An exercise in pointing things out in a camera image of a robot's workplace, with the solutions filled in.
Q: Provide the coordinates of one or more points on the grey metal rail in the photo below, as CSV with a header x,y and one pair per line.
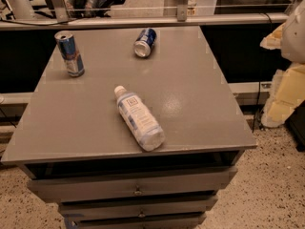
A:
x,y
116,23

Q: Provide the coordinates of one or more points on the grey drawer cabinet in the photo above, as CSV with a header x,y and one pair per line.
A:
x,y
132,143

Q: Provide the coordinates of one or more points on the clear plastic water bottle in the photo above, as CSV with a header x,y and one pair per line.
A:
x,y
143,125

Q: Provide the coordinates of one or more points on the blue soda can lying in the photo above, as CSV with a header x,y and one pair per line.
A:
x,y
143,45

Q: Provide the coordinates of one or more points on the bottom grey drawer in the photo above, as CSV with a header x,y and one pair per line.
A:
x,y
170,221

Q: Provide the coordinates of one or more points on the middle grey drawer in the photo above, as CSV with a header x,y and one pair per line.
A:
x,y
138,207

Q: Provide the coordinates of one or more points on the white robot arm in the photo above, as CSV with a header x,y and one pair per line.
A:
x,y
293,36

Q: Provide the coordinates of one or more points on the metal bracket post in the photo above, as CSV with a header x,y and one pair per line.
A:
x,y
182,8

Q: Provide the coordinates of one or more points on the top grey drawer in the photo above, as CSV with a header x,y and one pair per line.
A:
x,y
132,185

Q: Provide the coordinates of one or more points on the white pipe post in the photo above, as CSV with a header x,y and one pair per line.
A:
x,y
21,9

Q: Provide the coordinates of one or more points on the Red Bull can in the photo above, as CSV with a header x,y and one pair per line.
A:
x,y
67,46

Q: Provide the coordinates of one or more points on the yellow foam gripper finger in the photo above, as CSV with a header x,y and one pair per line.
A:
x,y
273,40
286,94

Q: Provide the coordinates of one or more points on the grey drawer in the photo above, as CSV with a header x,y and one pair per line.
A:
x,y
138,207
132,185
170,221

